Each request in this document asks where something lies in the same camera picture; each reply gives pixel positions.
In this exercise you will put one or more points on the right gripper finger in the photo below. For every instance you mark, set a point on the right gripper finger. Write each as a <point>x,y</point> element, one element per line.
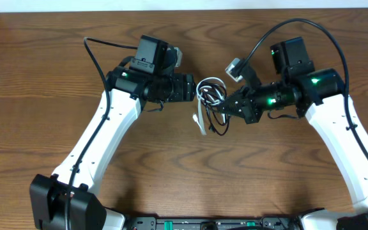
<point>231,111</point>
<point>237,98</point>

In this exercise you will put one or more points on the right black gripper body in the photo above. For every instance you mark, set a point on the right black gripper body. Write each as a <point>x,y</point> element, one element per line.
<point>266,96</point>

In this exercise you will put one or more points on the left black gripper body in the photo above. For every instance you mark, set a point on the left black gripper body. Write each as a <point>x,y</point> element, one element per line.
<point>174,89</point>

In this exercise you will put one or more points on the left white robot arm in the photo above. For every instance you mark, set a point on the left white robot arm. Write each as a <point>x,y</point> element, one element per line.
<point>67,199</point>

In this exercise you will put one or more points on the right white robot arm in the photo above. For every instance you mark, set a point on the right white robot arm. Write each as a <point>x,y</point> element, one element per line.
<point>318,97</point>

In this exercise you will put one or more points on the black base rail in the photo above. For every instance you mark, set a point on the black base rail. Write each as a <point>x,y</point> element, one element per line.
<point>153,223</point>

